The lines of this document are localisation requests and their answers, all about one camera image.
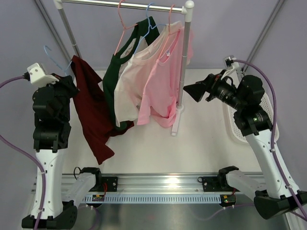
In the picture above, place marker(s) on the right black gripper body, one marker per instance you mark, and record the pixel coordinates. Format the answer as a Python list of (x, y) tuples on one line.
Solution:
[(217, 85)]

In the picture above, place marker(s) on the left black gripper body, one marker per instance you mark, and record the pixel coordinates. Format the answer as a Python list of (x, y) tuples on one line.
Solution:
[(63, 89)]

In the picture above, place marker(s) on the dark red t shirt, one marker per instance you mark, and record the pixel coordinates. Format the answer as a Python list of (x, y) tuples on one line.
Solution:
[(93, 111)]

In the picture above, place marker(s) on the light blue hanger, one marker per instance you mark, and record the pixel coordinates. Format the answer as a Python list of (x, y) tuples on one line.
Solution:
[(66, 70), (150, 27)]

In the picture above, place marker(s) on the cream white t shirt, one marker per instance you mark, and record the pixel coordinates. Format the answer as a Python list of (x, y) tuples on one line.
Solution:
[(129, 88)]

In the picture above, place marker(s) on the pink hanger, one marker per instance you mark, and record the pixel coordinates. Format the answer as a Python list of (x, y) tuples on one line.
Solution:
[(125, 28), (170, 29)]

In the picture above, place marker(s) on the green and white t shirt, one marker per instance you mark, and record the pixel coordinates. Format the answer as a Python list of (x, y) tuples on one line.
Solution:
[(120, 61)]

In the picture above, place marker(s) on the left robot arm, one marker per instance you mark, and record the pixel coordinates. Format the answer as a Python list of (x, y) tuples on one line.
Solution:
[(51, 209)]

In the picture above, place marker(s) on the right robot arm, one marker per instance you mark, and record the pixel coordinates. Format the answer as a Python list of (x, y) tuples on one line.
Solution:
[(256, 126)]

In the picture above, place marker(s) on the pink t shirt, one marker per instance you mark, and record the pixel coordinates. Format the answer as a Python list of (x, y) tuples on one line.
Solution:
[(160, 93)]

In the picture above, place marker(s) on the silver white clothes rack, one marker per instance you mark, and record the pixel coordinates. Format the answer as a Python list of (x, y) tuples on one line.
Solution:
[(186, 10)]

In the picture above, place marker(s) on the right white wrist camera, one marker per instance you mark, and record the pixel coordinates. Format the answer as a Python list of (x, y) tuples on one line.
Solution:
[(230, 65)]

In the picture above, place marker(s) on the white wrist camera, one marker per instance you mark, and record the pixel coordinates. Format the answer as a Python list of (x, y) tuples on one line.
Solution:
[(230, 65), (39, 77)]

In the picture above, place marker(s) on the left aluminium frame post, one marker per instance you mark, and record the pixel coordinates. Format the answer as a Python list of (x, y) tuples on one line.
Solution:
[(51, 27)]

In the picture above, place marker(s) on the aluminium frame post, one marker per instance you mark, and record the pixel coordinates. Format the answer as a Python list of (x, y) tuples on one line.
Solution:
[(265, 30), (51, 27)]

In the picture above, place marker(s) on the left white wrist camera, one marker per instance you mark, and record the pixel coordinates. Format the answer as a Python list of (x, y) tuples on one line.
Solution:
[(39, 77)]

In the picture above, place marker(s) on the right aluminium frame post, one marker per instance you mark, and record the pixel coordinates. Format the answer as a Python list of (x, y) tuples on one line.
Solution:
[(265, 30)]

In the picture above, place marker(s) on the aluminium mounting rail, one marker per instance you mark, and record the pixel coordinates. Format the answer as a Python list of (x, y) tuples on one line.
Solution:
[(158, 183)]

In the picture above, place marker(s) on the white slotted cable duct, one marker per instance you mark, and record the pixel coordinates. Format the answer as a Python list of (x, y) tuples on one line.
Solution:
[(152, 199)]

